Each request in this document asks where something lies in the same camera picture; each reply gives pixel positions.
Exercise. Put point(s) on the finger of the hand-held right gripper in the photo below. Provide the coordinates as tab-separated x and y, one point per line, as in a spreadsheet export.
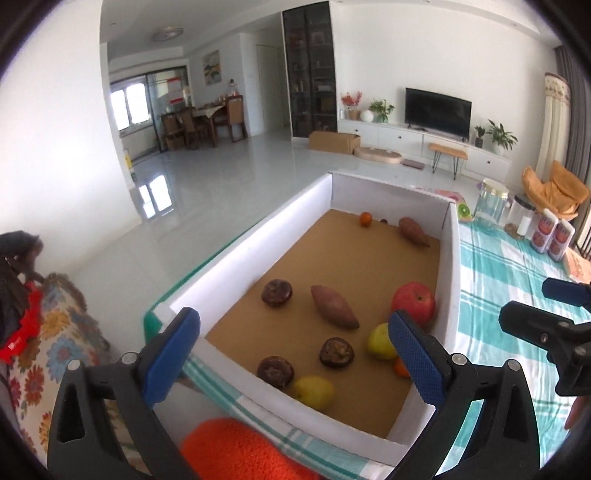
565	291
531	321

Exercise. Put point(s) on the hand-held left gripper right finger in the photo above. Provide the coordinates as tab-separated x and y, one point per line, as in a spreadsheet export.
415	355

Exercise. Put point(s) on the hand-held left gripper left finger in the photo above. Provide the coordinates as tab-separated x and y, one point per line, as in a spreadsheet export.
171	355

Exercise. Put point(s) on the green round fruit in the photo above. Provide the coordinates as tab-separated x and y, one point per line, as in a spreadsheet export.
381	342

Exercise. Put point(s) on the red apple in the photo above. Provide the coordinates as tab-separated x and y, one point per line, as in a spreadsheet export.
413	300

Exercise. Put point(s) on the dark water chestnut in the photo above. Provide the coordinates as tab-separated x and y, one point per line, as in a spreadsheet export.
276	292
337	352
275	371

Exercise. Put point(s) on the sweet potato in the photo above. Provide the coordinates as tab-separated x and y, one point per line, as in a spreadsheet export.
414	231
334	307

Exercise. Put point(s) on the white cardboard box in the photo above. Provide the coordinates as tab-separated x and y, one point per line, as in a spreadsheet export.
392	198

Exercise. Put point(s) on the person's right hand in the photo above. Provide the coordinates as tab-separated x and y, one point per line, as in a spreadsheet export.
576	413

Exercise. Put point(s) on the orange cover book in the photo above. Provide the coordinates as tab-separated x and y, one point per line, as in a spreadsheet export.
578	265

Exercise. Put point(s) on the orange label tin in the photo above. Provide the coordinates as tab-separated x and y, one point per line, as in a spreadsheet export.
560	242
542	233

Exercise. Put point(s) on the clear plastic canister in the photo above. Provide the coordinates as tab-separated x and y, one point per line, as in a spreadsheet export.
521	219

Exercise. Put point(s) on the orange lounge chair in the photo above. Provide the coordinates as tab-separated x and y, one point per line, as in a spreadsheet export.
556	191

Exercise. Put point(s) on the yellow round fruit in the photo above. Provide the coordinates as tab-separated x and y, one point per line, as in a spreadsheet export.
314	392

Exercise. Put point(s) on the floral crochet cushion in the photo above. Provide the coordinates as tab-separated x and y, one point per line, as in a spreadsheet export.
60	350

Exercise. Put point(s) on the glass jar with gold lid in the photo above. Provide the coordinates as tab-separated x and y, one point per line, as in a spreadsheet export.
490	207

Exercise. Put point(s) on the fruit print pouch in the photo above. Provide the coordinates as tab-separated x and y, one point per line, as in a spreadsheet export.
459	205

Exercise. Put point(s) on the small orange tangerine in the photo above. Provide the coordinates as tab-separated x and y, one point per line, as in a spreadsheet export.
366	219

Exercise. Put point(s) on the red cloth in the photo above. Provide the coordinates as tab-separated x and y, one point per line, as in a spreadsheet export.
23	334

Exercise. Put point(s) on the large leafy potted plant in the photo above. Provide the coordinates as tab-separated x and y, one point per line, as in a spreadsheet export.
501	136

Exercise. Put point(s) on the cream patterned curtain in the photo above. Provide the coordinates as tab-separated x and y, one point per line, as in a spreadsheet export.
554	120

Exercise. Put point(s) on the small potted plant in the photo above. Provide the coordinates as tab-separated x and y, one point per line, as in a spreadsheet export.
480	137

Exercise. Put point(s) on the dark cloth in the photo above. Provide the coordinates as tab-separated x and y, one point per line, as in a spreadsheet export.
16	263

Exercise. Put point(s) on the grey curtain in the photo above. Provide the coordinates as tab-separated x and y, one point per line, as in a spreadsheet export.
577	110

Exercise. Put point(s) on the wooden top bench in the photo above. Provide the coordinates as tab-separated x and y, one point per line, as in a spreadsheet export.
448	150

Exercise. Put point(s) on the grey floor mat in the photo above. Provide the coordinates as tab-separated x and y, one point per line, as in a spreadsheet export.
413	164

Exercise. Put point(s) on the yellow floor sign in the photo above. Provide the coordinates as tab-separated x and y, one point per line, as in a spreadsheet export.
129	164

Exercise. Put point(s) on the round beige cushion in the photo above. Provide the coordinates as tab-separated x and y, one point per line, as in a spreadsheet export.
378	155

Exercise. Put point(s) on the white television stand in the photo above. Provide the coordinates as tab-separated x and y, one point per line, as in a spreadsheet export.
415	138

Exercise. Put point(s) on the black television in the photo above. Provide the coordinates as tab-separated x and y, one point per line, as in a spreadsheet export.
437	110

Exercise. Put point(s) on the brown cardboard box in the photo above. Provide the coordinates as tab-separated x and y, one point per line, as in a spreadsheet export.
332	142

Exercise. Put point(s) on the wooden dining table set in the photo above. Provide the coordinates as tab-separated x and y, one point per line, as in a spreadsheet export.
203	122

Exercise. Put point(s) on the white round vase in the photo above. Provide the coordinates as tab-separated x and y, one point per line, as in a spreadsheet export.
366	116

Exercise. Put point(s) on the green potted plant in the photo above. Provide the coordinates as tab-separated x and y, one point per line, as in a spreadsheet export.
381	110

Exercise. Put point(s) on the red flower plant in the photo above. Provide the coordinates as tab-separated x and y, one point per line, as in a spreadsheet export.
352	104

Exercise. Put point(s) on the dark glass cabinet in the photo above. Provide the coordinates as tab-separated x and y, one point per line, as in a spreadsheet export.
309	69

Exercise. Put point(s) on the round ceiling lamp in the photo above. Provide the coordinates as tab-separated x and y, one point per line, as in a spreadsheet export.
168	34

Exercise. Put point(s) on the framed wall picture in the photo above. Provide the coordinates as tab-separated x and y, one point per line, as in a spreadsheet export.
211	68

